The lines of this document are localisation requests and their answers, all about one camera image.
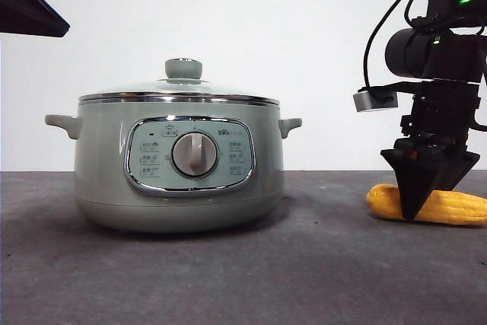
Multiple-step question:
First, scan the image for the black cable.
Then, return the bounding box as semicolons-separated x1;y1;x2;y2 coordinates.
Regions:
403;0;434;29
363;0;444;92

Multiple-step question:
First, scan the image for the pale green electric cooking pot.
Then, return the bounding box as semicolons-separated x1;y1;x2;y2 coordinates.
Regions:
44;91;303;234

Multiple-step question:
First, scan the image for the yellow corn cob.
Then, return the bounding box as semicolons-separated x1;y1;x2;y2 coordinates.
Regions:
365;183;487;226

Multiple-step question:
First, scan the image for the glass lid with green knob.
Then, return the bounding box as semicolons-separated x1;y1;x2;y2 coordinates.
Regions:
78;58;281;107

